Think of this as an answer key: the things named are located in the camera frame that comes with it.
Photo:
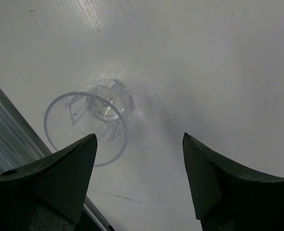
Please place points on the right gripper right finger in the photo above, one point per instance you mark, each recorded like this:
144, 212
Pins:
228, 196

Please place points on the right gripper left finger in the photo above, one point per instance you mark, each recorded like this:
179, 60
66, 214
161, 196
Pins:
48, 194

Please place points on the clear glass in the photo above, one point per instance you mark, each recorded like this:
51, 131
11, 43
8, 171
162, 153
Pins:
102, 107

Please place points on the aluminium mounting rail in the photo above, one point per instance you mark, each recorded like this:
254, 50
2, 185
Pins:
20, 146

